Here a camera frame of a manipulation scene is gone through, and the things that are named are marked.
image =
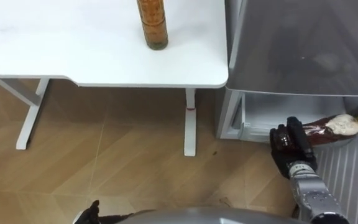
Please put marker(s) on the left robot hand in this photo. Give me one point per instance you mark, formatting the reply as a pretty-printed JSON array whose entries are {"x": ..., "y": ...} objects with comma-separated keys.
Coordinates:
[{"x": 90, "y": 216}]

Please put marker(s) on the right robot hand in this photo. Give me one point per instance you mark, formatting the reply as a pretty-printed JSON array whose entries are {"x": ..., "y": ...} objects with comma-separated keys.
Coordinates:
[{"x": 294, "y": 149}]

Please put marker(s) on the dark bottle with yellow cap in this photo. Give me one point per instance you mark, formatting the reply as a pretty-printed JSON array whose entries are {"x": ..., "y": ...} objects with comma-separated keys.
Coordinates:
[{"x": 337, "y": 127}]

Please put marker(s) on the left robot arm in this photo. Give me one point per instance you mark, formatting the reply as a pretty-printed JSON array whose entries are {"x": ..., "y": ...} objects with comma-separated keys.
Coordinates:
[{"x": 113, "y": 218}]

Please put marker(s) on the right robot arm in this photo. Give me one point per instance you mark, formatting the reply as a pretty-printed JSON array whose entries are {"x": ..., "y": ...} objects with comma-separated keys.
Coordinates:
[{"x": 312, "y": 193}]

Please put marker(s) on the open fridge door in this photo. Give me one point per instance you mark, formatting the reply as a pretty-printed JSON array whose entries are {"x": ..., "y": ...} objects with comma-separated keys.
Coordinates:
[{"x": 353, "y": 174}]

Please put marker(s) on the grey fridge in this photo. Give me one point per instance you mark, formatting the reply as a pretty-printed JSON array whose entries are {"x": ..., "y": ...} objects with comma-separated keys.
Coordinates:
[{"x": 291, "y": 46}]

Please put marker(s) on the white desk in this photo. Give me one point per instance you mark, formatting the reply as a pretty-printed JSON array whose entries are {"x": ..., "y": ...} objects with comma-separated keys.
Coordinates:
[{"x": 73, "y": 46}]

